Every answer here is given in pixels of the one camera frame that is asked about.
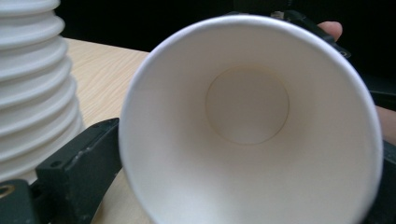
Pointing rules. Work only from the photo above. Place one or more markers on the stack of white paper cups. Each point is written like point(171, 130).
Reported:
point(34, 87)

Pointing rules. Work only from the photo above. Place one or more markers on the white paper drinking cup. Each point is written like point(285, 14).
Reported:
point(249, 130)

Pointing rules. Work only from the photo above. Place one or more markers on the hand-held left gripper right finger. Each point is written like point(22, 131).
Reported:
point(384, 189)

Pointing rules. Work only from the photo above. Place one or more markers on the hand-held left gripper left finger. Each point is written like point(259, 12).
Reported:
point(79, 161)

